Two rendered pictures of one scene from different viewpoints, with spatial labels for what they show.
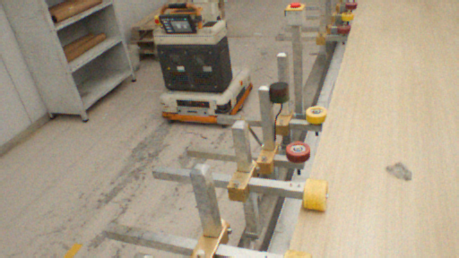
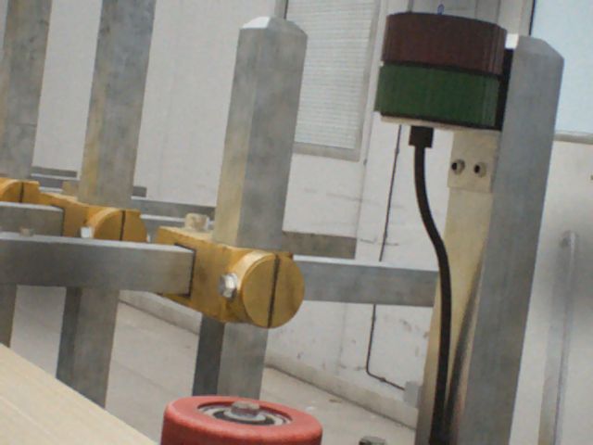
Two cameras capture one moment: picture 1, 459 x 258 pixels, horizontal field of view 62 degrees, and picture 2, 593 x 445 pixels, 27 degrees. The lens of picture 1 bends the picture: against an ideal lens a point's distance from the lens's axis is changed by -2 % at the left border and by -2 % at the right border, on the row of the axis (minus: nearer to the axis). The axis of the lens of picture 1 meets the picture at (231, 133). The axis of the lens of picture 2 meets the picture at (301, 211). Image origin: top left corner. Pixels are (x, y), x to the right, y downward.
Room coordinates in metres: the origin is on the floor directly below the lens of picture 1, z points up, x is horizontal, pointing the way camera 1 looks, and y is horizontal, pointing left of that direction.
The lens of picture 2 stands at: (1.39, -0.72, 1.04)
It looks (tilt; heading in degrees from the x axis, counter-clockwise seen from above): 3 degrees down; 124
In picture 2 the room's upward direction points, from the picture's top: 8 degrees clockwise
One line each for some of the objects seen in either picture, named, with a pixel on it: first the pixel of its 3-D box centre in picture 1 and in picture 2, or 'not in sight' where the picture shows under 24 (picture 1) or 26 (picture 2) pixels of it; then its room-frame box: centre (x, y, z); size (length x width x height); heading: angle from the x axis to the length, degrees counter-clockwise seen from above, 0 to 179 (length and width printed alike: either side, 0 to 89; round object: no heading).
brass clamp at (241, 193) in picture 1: (244, 179); (224, 275); (0.87, -0.01, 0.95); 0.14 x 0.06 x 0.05; 156
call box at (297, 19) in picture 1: (295, 15); not in sight; (1.59, -0.33, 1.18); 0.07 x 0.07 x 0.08; 66
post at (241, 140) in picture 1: (248, 190); (229, 366); (0.89, -0.02, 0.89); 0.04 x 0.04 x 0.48; 66
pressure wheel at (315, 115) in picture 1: (316, 123); not in sight; (1.26, -0.33, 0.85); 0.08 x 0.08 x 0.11
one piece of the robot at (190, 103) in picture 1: (193, 103); not in sight; (2.82, 0.27, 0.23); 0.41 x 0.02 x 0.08; 65
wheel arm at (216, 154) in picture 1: (243, 158); not in sight; (1.12, -0.03, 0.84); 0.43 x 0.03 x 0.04; 66
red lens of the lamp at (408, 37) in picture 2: (279, 89); (443, 46); (1.10, -0.17, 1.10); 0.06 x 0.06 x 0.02
